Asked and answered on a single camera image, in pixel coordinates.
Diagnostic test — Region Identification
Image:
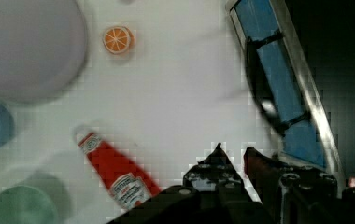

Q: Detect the red ketchup bottle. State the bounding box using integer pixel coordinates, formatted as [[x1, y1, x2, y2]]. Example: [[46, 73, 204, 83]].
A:
[[75, 126, 161, 210]]

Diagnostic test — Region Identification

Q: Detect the black toaster oven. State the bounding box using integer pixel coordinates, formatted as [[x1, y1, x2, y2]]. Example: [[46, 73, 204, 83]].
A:
[[226, 0, 355, 192]]

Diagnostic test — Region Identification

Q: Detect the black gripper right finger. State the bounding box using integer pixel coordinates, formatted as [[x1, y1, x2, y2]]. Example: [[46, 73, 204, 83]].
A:
[[243, 147, 338, 215]]

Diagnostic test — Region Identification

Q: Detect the lavender plate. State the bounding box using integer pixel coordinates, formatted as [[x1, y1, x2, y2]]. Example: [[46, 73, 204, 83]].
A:
[[0, 0, 88, 102]]

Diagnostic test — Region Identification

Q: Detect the green mug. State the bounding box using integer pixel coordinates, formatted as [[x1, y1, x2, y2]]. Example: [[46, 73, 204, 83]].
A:
[[0, 171, 71, 224]]

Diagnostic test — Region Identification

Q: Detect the orange slice toy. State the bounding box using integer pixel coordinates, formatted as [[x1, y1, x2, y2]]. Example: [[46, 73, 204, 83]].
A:
[[103, 26, 135, 55]]

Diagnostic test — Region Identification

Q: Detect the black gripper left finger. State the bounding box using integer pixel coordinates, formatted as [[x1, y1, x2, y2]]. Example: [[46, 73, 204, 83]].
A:
[[182, 143, 245, 200]]

